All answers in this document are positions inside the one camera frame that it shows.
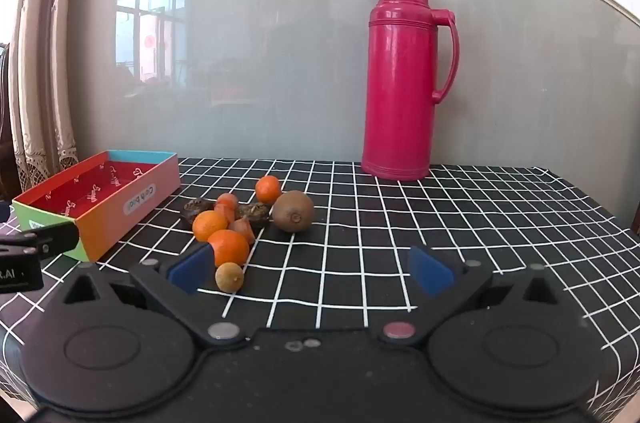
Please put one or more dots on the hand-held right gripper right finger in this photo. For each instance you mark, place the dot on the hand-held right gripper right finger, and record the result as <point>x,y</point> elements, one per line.
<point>427,273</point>

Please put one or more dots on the beige lace curtain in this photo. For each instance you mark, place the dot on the beige lace curtain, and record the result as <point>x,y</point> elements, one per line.
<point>45,103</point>

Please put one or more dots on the brown kiwi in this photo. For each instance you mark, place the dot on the brown kiwi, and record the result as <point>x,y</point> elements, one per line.
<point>293,211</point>

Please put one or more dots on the carrot piece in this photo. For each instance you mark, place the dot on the carrot piece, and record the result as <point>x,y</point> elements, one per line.
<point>243,229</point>
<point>227,202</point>

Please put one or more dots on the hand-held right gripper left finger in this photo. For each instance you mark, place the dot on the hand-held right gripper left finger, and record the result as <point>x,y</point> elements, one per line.
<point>192,270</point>

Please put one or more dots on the pink thermos jug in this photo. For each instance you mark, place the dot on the pink thermos jug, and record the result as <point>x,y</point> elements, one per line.
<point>400,78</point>

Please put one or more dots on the small orange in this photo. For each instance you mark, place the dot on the small orange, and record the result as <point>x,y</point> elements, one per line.
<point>210,225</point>
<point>268,189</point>
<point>229,247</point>

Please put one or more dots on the dark water chestnut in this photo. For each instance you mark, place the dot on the dark water chestnut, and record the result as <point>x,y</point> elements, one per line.
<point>196,207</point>
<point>254,213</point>

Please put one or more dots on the colourful cardboard box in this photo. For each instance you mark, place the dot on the colourful cardboard box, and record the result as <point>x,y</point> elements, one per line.
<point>125,213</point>

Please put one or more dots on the black white checked tablecloth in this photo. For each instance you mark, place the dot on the black white checked tablecloth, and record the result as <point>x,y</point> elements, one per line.
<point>400,223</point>

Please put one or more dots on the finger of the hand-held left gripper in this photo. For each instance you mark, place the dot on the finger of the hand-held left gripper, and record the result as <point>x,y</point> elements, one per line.
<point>3,210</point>
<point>50,239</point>

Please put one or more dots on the small brown longan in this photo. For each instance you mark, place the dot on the small brown longan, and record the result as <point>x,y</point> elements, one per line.
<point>229,277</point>

